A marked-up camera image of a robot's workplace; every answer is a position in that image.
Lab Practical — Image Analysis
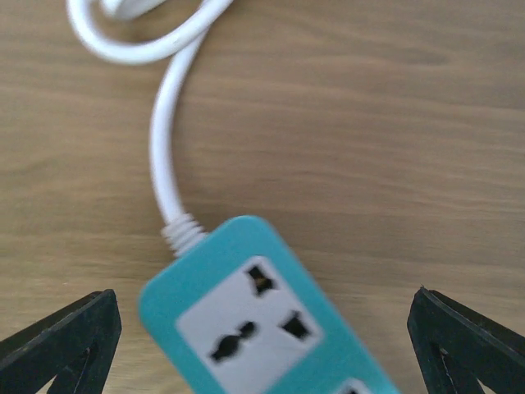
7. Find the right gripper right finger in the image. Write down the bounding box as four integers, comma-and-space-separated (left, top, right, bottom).
407, 286, 524, 393

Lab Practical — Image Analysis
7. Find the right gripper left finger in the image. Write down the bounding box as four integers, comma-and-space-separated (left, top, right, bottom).
1, 289, 122, 393

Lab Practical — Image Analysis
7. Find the white teal-strip cord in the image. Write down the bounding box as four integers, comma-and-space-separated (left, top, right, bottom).
65, 0, 235, 251

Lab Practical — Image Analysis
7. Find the teal power strip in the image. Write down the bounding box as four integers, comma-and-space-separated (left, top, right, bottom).
139, 216, 396, 393

